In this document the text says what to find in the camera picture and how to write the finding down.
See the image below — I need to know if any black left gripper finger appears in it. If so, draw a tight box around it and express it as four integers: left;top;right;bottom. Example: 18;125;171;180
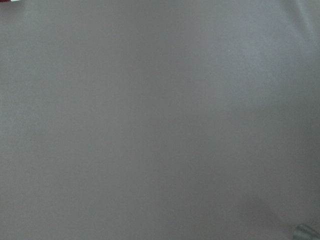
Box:
292;224;320;240

